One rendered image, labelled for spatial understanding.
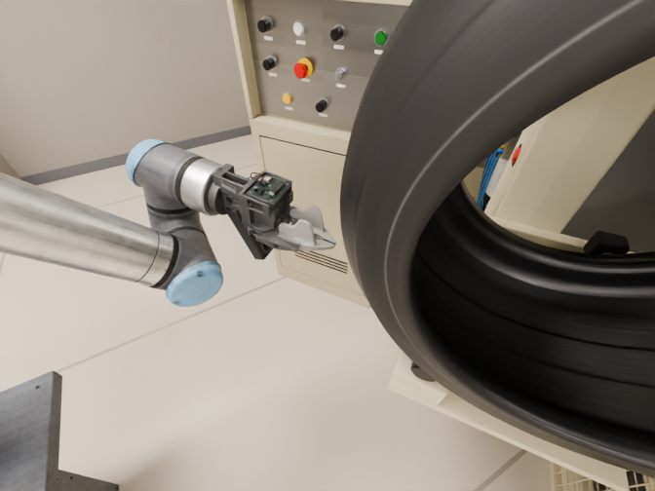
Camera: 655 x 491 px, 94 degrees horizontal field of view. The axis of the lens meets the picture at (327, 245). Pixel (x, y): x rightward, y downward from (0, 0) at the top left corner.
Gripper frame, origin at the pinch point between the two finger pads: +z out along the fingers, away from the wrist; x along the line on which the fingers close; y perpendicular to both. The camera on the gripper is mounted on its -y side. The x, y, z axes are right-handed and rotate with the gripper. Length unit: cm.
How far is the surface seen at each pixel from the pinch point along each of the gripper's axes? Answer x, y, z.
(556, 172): 28.2, 9.4, 31.0
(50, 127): 80, -94, -241
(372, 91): -8.8, 28.6, 4.1
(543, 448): -8.0, -16.2, 43.6
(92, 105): 104, -83, -224
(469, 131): -12.8, 29.6, 11.1
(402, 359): -6.1, -13.3, 18.5
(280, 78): 61, -4, -44
